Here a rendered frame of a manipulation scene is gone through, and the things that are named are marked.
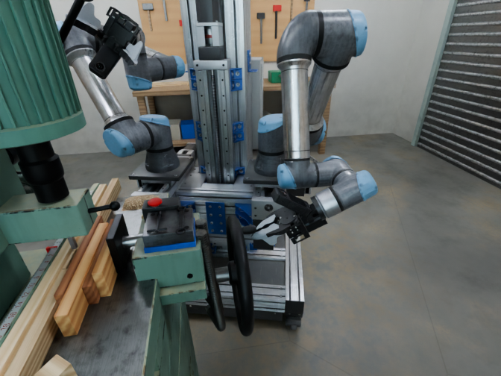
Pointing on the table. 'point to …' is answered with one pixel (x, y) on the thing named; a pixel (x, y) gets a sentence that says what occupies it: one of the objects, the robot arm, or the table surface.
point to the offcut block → (57, 368)
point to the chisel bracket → (47, 217)
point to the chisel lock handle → (105, 207)
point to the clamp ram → (120, 242)
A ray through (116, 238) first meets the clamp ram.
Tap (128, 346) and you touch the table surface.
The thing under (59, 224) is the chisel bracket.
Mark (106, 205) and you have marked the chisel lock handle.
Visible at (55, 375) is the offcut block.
